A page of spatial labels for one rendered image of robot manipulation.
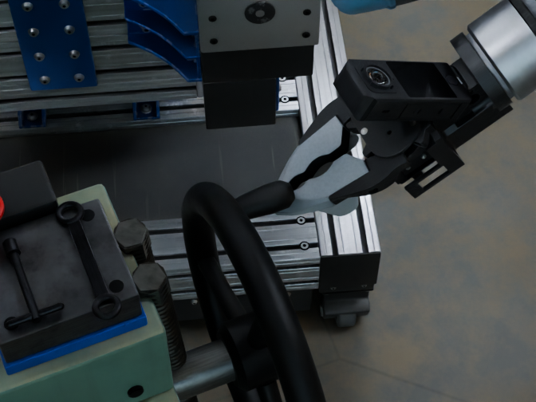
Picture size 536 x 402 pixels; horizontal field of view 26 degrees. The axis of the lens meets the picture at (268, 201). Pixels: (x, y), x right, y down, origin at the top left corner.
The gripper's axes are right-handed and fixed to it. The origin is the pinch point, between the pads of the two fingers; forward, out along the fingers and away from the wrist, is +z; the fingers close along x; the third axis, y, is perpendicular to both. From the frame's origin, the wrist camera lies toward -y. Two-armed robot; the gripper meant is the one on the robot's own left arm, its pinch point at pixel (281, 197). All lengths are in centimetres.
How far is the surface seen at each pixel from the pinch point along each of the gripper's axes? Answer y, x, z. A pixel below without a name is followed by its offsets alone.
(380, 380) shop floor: 88, 17, 22
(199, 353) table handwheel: -2.0, -8.8, 11.6
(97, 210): -19.4, -4.3, 7.1
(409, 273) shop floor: 95, 32, 11
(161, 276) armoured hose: -15.6, -9.4, 6.3
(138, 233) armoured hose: -15.7, -5.3, 6.5
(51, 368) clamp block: -19.3, -12.6, 14.8
